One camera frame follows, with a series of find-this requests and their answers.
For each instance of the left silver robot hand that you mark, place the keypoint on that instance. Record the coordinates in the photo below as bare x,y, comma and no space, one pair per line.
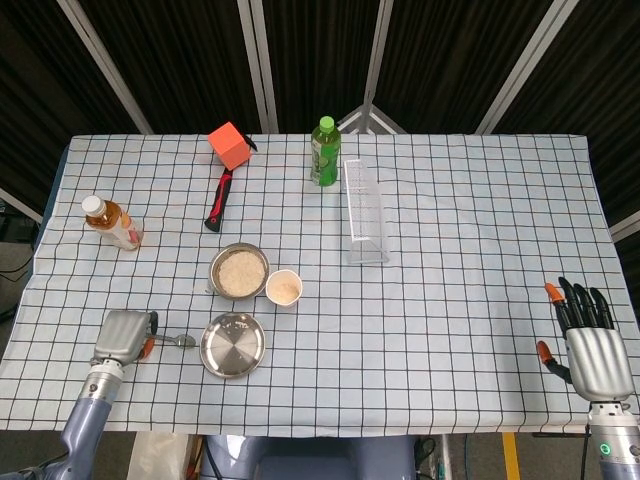
120,335

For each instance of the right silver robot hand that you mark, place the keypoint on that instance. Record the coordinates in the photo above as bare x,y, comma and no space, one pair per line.
597,362

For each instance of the small metal spoon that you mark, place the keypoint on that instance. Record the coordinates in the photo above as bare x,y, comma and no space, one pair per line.
187,340

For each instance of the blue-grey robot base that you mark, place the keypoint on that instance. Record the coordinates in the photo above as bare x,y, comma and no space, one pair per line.
300,460

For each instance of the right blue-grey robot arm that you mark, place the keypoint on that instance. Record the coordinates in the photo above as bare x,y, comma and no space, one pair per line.
615,450

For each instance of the steel plate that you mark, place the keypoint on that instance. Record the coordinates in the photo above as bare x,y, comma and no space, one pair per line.
232,350

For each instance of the steel bowl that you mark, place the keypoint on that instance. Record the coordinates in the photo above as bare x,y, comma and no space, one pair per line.
215,267

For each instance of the white rice heap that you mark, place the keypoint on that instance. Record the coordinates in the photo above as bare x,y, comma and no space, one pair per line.
242,274

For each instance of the white paper cup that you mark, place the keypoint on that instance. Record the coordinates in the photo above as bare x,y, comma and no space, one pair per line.
280,301

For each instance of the amber tea bottle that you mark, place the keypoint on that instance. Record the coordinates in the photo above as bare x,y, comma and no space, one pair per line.
117,227

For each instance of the white plastic bag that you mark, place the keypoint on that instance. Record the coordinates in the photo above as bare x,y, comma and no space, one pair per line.
160,455

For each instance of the blue checked tablecloth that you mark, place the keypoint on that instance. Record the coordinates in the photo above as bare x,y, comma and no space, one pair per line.
450,325

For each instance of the red black hammer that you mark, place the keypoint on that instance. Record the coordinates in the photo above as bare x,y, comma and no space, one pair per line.
218,205

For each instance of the orange cube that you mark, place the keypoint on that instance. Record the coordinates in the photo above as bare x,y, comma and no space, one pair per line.
230,145

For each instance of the black pleated screen panel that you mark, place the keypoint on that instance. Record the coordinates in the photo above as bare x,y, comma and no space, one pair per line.
175,60
320,50
30,75
600,100
450,60

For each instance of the green tea bottle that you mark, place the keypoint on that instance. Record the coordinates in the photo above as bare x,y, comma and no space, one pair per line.
325,155

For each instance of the silver screen frame rail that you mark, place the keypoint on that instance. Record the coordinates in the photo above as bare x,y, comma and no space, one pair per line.
627,227
22,207

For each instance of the silver screen frame post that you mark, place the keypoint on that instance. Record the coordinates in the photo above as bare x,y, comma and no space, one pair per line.
105,65
377,65
253,65
522,65

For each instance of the silver screen foot bracket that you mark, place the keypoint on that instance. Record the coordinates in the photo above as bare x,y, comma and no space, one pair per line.
372,120

